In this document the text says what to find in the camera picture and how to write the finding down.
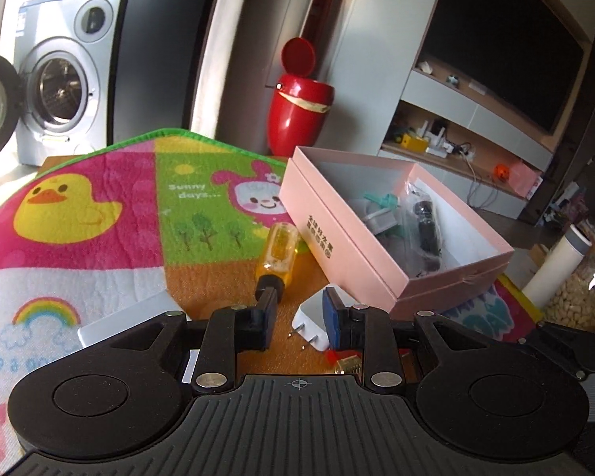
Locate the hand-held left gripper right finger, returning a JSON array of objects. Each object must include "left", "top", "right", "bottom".
[{"left": 322, "top": 288, "right": 497, "bottom": 395}]

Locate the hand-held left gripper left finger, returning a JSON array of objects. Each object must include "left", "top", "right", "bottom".
[{"left": 109, "top": 290, "right": 278, "bottom": 395}]

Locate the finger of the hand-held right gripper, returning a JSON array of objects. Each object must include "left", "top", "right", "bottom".
[{"left": 518, "top": 321, "right": 595, "bottom": 384}]

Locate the white charger plug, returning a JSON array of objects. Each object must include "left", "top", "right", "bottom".
[{"left": 288, "top": 285, "right": 359, "bottom": 354}]

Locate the yellow handled screwdriver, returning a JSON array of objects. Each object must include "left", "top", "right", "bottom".
[{"left": 254, "top": 222, "right": 299, "bottom": 308}]

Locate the pink cardboard box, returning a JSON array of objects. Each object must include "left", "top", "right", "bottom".
[{"left": 280, "top": 145, "right": 515, "bottom": 322}]

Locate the clear bag with black part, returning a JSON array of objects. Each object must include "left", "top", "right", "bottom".
[{"left": 399, "top": 183, "right": 458, "bottom": 278}]

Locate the small red gold component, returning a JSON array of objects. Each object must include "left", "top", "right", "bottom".
[{"left": 324, "top": 347, "right": 366, "bottom": 376}]

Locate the clear jar of nuts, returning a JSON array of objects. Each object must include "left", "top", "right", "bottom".
[{"left": 540, "top": 218, "right": 595, "bottom": 334}]

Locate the white bottle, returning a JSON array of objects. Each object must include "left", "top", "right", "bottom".
[{"left": 520, "top": 223, "right": 594, "bottom": 311}]

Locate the small white box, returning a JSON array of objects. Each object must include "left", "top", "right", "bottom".
[{"left": 77, "top": 290, "right": 199, "bottom": 384}]

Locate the pink bag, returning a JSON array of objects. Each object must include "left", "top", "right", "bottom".
[{"left": 508, "top": 159, "right": 544, "bottom": 197}]

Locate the colourful cartoon play mat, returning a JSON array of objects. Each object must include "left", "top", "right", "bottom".
[{"left": 0, "top": 129, "right": 546, "bottom": 476}]

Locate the red trash can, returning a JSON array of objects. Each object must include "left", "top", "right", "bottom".
[{"left": 267, "top": 37, "right": 336, "bottom": 158}]

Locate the white router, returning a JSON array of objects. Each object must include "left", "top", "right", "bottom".
[{"left": 419, "top": 119, "right": 450, "bottom": 148}]

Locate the white wooden television cabinet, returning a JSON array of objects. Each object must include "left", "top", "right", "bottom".
[{"left": 378, "top": 62, "right": 557, "bottom": 219}]

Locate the grey tall cabinet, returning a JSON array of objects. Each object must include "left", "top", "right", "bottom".
[{"left": 113, "top": 0, "right": 230, "bottom": 136}]

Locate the silver washing machine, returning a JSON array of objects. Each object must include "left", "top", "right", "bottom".
[{"left": 11, "top": 0, "right": 131, "bottom": 167}]

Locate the black television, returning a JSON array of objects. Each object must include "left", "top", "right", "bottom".
[{"left": 419, "top": 0, "right": 590, "bottom": 136}]

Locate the red door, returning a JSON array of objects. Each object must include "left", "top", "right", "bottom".
[{"left": 302, "top": 0, "right": 344, "bottom": 46}]

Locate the white cable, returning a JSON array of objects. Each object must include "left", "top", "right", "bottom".
[{"left": 455, "top": 144, "right": 497, "bottom": 210}]

